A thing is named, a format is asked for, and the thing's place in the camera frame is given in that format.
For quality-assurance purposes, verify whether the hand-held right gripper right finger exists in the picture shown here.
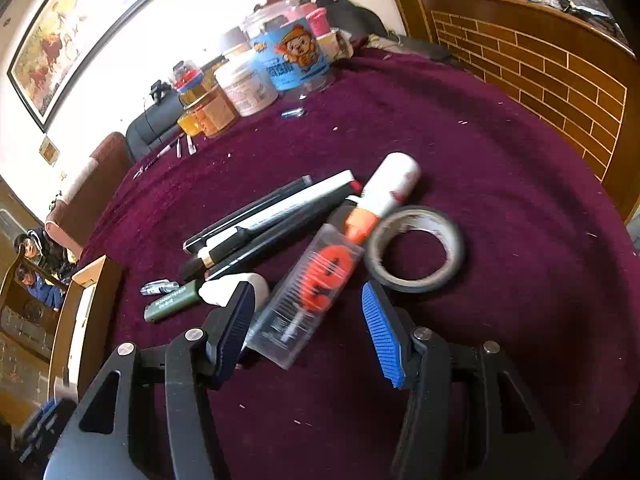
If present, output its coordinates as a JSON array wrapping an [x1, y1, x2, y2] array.
[[361, 280, 571, 480]]

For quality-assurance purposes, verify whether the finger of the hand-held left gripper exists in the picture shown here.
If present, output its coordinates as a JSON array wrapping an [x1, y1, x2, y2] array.
[[17, 395, 76, 463]]

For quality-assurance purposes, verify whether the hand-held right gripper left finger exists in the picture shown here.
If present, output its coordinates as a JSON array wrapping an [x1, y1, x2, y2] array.
[[42, 280, 256, 480]]

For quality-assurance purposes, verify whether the white glue stick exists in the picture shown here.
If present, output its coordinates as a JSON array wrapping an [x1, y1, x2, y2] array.
[[198, 271, 271, 307]]

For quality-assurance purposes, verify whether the black tape roll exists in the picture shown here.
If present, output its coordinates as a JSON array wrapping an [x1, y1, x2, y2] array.
[[363, 205, 466, 295]]

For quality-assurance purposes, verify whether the black pen gold band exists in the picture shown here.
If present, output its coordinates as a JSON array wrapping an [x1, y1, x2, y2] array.
[[179, 225, 266, 283]]

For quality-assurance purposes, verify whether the clear plastic case orange insert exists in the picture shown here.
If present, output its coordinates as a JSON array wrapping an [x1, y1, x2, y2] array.
[[247, 223, 366, 371]]

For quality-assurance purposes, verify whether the black stick red tip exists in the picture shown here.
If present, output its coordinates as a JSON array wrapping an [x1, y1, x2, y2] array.
[[205, 180, 363, 281]]

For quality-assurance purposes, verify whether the white and black bar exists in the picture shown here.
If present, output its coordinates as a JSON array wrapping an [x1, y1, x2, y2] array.
[[182, 170, 357, 256]]

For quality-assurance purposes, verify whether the cardboard box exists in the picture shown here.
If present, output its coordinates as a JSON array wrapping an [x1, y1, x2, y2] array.
[[47, 255, 123, 406]]

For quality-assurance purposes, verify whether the white bottle orange cap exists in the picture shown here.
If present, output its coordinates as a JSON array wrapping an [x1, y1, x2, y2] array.
[[345, 151, 422, 247]]

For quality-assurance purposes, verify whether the thin black pen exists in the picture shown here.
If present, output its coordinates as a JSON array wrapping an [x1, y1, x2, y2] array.
[[186, 175, 313, 248]]

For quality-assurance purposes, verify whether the wooden chair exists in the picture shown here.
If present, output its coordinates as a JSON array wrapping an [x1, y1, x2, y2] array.
[[0, 250, 66, 361]]

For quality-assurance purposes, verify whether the maroon tablecloth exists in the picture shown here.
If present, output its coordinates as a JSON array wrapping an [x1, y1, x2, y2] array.
[[65, 45, 636, 480]]

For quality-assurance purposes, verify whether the long dark pen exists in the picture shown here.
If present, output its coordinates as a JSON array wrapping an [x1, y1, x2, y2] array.
[[132, 142, 173, 178]]

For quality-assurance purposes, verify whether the brown armchair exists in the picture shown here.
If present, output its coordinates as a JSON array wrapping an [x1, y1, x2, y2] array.
[[45, 131, 133, 261]]

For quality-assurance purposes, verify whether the orange plastic jar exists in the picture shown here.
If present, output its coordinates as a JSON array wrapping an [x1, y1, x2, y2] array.
[[177, 85, 240, 139]]

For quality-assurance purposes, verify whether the black sofa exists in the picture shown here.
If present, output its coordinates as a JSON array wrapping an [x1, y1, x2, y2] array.
[[125, 91, 186, 163]]

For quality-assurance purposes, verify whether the white plastic jar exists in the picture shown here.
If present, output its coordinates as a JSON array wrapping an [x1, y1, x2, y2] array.
[[214, 49, 279, 118]]

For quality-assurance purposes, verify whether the small jar red blue lid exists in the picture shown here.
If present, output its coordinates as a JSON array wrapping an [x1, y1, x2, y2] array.
[[170, 60, 206, 106]]

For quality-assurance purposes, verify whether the clear jar blue cartoon label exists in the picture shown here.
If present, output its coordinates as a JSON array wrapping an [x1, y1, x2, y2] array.
[[241, 2, 337, 95]]

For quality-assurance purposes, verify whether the dark cloth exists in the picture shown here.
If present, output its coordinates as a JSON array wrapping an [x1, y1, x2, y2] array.
[[367, 34, 451, 63]]

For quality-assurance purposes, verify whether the cardboard tube roll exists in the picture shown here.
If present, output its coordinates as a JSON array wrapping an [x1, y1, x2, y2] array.
[[330, 30, 356, 60]]

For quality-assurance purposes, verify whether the jar brown lid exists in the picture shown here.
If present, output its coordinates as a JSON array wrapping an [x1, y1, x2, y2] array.
[[220, 27, 251, 58]]

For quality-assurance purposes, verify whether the wooden brick-pattern counter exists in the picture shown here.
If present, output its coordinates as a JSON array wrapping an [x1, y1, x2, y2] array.
[[380, 0, 640, 221]]

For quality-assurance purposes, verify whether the pink thread spool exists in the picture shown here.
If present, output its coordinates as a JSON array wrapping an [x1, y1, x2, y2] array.
[[305, 7, 331, 38]]

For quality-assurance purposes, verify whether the black bag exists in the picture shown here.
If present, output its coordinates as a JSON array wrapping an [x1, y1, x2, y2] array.
[[315, 0, 386, 41]]

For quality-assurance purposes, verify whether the framed horse painting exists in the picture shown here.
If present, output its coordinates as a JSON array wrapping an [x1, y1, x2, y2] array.
[[6, 0, 183, 133]]

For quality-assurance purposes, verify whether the small wall frame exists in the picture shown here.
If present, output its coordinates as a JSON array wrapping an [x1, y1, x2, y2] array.
[[39, 135, 61, 167]]

